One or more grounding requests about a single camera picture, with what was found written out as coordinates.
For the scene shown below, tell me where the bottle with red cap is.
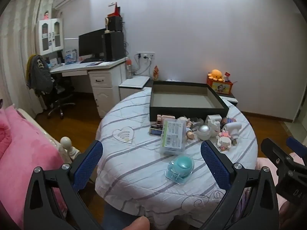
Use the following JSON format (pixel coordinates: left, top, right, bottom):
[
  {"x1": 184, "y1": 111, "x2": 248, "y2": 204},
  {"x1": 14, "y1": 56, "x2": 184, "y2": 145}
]
[{"x1": 126, "y1": 58, "x2": 134, "y2": 79}]

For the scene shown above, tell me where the white wall socket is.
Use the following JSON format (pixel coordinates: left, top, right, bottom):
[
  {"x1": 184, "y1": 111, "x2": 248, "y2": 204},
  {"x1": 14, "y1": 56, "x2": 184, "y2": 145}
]
[{"x1": 137, "y1": 52, "x2": 156, "y2": 60}]

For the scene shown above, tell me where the small black speaker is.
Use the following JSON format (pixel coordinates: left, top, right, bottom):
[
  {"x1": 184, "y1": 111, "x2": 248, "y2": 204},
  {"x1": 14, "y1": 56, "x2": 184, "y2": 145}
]
[{"x1": 106, "y1": 16, "x2": 123, "y2": 32}]

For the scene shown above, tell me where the black office chair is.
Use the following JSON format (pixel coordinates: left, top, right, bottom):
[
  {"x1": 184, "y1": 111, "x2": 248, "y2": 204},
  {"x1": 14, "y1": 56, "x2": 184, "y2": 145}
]
[{"x1": 36, "y1": 77, "x2": 76, "y2": 119}]

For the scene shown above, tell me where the black power cable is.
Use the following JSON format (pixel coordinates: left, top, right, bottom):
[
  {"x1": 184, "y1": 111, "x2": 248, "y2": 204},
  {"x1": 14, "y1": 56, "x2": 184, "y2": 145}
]
[{"x1": 133, "y1": 54, "x2": 142, "y2": 75}]

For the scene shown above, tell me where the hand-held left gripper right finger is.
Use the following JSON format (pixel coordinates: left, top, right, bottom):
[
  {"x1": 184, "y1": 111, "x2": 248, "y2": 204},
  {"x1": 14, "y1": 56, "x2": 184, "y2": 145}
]
[{"x1": 200, "y1": 139, "x2": 280, "y2": 230}]

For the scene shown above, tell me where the grey jacket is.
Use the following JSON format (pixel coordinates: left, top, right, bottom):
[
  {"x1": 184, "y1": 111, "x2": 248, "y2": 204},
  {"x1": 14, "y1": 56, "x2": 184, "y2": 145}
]
[{"x1": 26, "y1": 54, "x2": 53, "y2": 94}]

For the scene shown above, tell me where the beige curtain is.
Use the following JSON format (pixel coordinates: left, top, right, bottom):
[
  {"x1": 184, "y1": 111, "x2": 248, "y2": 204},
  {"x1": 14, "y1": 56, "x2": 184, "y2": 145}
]
[{"x1": 0, "y1": 0, "x2": 57, "y2": 118}]

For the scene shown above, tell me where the white bed frame post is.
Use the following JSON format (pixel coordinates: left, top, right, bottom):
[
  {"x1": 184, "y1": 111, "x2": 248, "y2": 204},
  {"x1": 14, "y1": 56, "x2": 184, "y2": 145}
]
[{"x1": 16, "y1": 108, "x2": 81, "y2": 164}]

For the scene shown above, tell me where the blue white box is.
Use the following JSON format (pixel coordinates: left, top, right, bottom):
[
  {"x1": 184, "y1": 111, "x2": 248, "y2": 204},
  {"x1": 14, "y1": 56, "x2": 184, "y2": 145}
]
[{"x1": 63, "y1": 48, "x2": 78, "y2": 65}]

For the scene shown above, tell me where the low white cabinet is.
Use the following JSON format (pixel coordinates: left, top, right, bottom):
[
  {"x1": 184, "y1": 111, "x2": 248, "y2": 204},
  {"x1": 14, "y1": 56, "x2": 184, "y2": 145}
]
[{"x1": 119, "y1": 75, "x2": 154, "y2": 101}]

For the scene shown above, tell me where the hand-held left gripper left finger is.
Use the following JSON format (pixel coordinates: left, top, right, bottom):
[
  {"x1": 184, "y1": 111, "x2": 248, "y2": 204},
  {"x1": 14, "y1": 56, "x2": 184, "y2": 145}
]
[{"x1": 23, "y1": 140, "x2": 106, "y2": 230}]

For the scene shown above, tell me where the orange octopus plush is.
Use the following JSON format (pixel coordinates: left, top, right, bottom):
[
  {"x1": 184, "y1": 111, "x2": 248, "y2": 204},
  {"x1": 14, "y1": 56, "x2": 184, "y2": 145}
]
[{"x1": 208, "y1": 69, "x2": 225, "y2": 81}]

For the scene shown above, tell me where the clear plastic box green label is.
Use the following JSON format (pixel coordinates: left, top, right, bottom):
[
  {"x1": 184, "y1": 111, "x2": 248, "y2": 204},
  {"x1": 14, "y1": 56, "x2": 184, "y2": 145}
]
[{"x1": 159, "y1": 118, "x2": 188, "y2": 156}]

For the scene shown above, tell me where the grey power cable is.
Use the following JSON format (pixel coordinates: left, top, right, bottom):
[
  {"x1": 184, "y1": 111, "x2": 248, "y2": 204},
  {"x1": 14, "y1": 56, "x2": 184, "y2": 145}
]
[{"x1": 138, "y1": 56, "x2": 153, "y2": 76}]

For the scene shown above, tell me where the pink blanket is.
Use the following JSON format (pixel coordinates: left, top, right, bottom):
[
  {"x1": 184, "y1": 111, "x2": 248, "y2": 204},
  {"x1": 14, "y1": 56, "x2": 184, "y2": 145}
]
[{"x1": 0, "y1": 105, "x2": 68, "y2": 228}]

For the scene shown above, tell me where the dark shiny case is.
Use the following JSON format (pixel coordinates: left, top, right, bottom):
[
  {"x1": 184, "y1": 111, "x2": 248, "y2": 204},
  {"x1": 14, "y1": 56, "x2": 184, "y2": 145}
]
[{"x1": 149, "y1": 125, "x2": 164, "y2": 136}]

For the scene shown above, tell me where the black shallow tray box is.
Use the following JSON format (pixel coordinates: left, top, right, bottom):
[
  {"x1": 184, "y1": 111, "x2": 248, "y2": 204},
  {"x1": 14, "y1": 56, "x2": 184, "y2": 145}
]
[{"x1": 149, "y1": 81, "x2": 229, "y2": 122}]

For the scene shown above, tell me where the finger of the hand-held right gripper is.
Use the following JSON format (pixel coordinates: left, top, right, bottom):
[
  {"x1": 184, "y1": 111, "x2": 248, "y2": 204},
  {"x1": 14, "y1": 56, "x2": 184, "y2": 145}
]
[
  {"x1": 261, "y1": 138, "x2": 296, "y2": 170},
  {"x1": 286, "y1": 136, "x2": 307, "y2": 161}
]

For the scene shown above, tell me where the black computer monitor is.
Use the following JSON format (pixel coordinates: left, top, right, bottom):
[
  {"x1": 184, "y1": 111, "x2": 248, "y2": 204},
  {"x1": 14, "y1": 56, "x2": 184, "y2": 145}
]
[{"x1": 78, "y1": 28, "x2": 106, "y2": 61}]

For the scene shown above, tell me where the white desk with drawers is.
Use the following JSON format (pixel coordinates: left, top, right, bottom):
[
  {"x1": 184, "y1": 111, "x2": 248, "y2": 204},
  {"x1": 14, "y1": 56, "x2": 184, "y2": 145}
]
[{"x1": 49, "y1": 57, "x2": 129, "y2": 118}]

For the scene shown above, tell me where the white hutch cabinet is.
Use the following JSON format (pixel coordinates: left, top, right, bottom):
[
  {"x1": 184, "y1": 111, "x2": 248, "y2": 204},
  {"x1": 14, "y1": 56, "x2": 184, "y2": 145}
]
[{"x1": 36, "y1": 18, "x2": 65, "y2": 55}]

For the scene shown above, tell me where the pink building block toy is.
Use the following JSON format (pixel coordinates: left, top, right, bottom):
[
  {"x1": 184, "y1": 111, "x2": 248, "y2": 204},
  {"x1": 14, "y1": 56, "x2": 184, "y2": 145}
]
[{"x1": 216, "y1": 130, "x2": 234, "y2": 152}]

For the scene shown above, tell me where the beige doll figurine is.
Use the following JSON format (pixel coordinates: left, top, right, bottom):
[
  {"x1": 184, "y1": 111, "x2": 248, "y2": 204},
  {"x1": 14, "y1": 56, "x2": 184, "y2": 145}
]
[{"x1": 177, "y1": 116, "x2": 195, "y2": 137}]

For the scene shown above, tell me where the white cat figurine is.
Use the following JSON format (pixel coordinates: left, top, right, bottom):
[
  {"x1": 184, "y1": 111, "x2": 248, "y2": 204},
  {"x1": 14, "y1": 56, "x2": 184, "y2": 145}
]
[{"x1": 206, "y1": 114, "x2": 222, "y2": 137}]

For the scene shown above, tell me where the large black speaker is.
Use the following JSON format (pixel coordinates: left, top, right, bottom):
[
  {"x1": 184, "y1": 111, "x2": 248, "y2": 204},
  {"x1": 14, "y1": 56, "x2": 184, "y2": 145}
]
[{"x1": 104, "y1": 32, "x2": 125, "y2": 62}]

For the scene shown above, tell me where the white handheld device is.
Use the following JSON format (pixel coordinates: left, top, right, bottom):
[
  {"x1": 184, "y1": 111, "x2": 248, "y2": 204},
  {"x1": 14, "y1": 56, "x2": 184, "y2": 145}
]
[{"x1": 221, "y1": 123, "x2": 241, "y2": 141}]

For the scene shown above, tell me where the red storage box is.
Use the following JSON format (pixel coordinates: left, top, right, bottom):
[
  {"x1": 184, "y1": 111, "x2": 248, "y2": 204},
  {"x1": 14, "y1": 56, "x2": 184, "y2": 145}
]
[{"x1": 207, "y1": 75, "x2": 234, "y2": 95}]

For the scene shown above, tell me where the black top low bench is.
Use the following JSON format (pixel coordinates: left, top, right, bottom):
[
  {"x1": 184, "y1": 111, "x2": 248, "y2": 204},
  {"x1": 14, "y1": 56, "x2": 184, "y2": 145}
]
[{"x1": 218, "y1": 93, "x2": 239, "y2": 107}]

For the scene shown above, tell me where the silver ball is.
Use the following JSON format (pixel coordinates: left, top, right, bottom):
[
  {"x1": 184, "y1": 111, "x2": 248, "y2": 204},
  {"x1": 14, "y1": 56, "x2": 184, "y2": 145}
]
[{"x1": 197, "y1": 125, "x2": 213, "y2": 140}]

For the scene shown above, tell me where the person's left hand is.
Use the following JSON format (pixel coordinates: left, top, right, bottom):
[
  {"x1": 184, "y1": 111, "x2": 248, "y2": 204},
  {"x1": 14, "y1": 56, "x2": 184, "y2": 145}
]
[{"x1": 127, "y1": 216, "x2": 150, "y2": 230}]

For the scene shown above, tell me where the red paper ornament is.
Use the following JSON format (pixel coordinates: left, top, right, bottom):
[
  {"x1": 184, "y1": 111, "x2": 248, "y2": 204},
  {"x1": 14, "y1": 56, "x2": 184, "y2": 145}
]
[{"x1": 107, "y1": 2, "x2": 121, "y2": 18}]

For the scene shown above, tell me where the teal toy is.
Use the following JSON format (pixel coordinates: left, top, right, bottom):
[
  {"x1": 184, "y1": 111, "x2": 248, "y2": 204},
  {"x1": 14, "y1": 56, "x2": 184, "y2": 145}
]
[{"x1": 164, "y1": 155, "x2": 195, "y2": 185}]

